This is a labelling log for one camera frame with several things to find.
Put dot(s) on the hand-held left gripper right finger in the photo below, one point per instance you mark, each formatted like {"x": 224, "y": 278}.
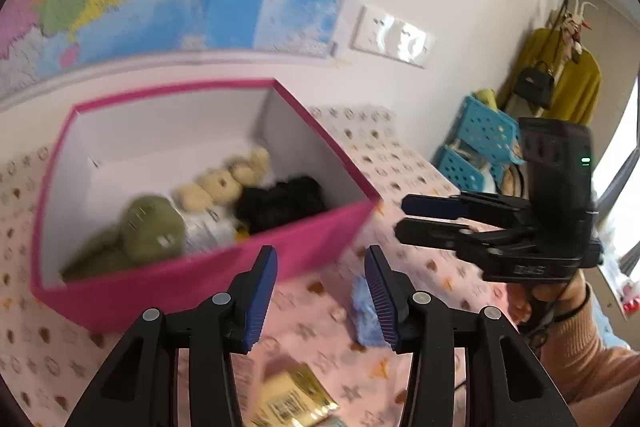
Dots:
{"x": 382, "y": 302}

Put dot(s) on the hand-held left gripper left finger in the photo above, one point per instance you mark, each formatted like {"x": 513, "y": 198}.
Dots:
{"x": 260, "y": 302}

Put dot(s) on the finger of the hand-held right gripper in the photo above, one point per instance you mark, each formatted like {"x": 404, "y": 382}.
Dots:
{"x": 435, "y": 205}
{"x": 430, "y": 232}

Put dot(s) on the blue checkered cloth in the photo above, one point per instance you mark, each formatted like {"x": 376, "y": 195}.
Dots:
{"x": 365, "y": 317}

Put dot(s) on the pink cardboard box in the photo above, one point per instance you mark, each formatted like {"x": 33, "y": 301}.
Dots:
{"x": 175, "y": 277}

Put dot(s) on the white packet with yellow print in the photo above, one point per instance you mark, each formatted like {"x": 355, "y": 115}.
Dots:
{"x": 205, "y": 232}

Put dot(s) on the black plush toy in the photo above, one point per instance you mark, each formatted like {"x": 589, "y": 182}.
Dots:
{"x": 280, "y": 204}

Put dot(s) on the shiny gold packet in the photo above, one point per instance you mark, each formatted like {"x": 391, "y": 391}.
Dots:
{"x": 295, "y": 397}

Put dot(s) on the cream plush bunny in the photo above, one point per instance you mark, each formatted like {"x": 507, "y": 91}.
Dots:
{"x": 215, "y": 187}

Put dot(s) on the green plush toy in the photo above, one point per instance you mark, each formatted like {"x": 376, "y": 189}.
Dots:
{"x": 145, "y": 232}

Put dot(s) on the person's right forearm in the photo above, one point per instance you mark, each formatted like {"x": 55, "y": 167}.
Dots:
{"x": 585, "y": 357}

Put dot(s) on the person's right hand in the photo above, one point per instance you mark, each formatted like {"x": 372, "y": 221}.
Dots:
{"x": 517, "y": 302}

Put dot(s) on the pink printed tablecloth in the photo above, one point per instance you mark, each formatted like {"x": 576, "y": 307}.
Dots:
{"x": 430, "y": 272}

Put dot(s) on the blue plastic basket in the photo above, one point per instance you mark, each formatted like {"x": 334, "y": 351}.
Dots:
{"x": 485, "y": 132}
{"x": 460, "y": 169}

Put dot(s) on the window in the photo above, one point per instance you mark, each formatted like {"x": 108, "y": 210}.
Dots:
{"x": 620, "y": 147}

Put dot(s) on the yellow coat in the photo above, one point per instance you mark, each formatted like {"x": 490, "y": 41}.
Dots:
{"x": 575, "y": 92}

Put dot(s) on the black handbag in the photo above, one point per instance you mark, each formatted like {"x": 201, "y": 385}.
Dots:
{"x": 535, "y": 87}

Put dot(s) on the wooden coat rack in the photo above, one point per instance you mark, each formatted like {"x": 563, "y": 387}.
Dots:
{"x": 575, "y": 27}

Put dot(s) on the white wall switch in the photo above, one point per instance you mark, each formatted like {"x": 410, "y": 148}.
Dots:
{"x": 423, "y": 49}

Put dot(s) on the white wall socket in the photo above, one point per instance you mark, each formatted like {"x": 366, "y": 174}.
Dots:
{"x": 399, "y": 39}
{"x": 369, "y": 29}

